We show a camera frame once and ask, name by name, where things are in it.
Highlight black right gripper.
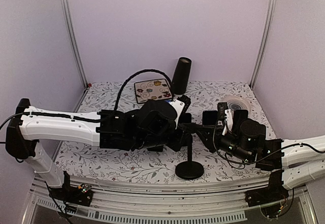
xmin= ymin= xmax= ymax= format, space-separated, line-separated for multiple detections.
xmin=194 ymin=125 xmax=253 ymax=164

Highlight blue edged black phone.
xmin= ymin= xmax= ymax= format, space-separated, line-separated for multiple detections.
xmin=202 ymin=110 xmax=218 ymax=126

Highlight black tall phone holder stand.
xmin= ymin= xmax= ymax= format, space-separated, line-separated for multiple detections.
xmin=175 ymin=126 xmax=204 ymax=180

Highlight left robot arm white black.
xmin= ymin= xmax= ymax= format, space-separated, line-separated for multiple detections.
xmin=2 ymin=99 xmax=188 ymax=201

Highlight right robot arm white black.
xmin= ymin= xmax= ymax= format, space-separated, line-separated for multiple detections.
xmin=193 ymin=119 xmax=324 ymax=202

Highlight floral square ceramic plate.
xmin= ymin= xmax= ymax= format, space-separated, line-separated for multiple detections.
xmin=134 ymin=79 xmax=172 ymax=104

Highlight black cylindrical speaker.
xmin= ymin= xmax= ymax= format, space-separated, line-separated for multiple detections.
xmin=172 ymin=57 xmax=192 ymax=95

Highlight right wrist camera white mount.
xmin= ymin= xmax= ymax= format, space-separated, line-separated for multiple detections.
xmin=217 ymin=102 xmax=233 ymax=136

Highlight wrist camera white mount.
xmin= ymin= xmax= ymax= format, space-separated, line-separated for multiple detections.
xmin=169 ymin=95 xmax=191 ymax=122
xmin=217 ymin=102 xmax=233 ymax=136

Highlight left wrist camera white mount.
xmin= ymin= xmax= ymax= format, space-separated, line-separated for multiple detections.
xmin=169 ymin=95 xmax=191 ymax=122

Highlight black braided left cable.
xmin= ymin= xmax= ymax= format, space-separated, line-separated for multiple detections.
xmin=113 ymin=68 xmax=175 ymax=113

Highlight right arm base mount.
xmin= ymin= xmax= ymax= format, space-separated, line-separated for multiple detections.
xmin=245 ymin=170 xmax=289 ymax=207

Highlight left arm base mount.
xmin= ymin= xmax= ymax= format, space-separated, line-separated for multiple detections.
xmin=49 ymin=171 xmax=94 ymax=207

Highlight right aluminium frame post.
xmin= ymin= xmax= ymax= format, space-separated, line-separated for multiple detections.
xmin=249 ymin=0 xmax=277 ymax=90

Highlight aluminium frame post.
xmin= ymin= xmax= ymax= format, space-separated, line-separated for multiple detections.
xmin=249 ymin=0 xmax=277 ymax=90
xmin=60 ymin=0 xmax=88 ymax=89

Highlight left aluminium frame post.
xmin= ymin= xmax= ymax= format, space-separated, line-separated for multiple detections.
xmin=60 ymin=0 xmax=88 ymax=89

